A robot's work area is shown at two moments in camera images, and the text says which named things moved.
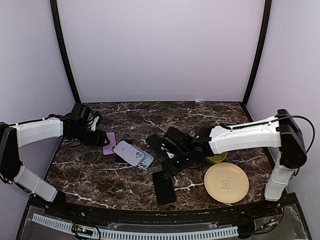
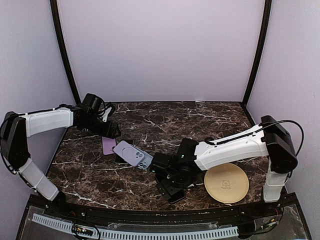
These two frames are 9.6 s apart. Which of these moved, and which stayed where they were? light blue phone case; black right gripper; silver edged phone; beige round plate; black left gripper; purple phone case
Moved: black left gripper; black right gripper
Stayed: beige round plate; light blue phone case; silver edged phone; purple phone case
